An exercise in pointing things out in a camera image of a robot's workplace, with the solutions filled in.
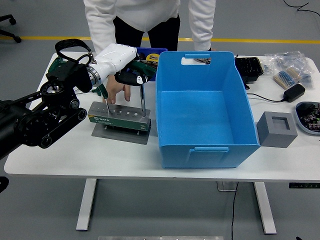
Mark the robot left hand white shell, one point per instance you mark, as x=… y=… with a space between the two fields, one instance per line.
x=112 y=60

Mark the person's right hand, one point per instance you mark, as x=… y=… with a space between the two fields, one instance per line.
x=115 y=90

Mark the person's left hand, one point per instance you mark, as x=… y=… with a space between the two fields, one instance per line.
x=202 y=61

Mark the green SATA wrench holder stand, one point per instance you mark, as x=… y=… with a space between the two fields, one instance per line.
x=115 y=121

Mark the large blue plastic box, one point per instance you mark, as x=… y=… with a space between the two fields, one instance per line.
x=195 y=115

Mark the person's right forearm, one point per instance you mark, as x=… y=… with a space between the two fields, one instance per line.
x=100 y=30

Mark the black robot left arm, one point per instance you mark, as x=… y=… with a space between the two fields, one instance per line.
x=32 y=127

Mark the person's left forearm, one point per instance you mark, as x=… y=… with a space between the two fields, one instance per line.
x=202 y=25

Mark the dark small parts pile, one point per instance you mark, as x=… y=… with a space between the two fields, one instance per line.
x=147 y=62

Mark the yellow tape measure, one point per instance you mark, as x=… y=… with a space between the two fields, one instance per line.
x=153 y=57

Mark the small blue parts bin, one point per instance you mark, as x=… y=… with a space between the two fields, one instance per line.
x=152 y=49

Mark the white table leg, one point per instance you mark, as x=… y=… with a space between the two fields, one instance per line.
x=265 y=210
x=86 y=205

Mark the black plastic component tray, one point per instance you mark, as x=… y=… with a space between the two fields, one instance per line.
x=247 y=66

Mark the black table control panel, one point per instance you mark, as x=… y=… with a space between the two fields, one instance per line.
x=303 y=185

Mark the person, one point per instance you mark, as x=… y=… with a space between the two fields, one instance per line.
x=145 y=12

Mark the clear bags of components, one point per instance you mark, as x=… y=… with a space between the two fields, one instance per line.
x=287 y=58

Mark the tan resistor tape bundle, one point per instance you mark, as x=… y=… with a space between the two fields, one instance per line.
x=287 y=76

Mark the black power adapter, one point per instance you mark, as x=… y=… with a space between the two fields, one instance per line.
x=293 y=93

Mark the black office chair base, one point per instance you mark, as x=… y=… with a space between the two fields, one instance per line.
x=16 y=38

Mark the grey cube block with recess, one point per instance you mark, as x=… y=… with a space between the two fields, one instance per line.
x=275 y=137

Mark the grey oval tray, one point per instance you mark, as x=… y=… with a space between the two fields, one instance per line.
x=298 y=119

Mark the electronic boards pile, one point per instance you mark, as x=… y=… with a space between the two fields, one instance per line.
x=310 y=117

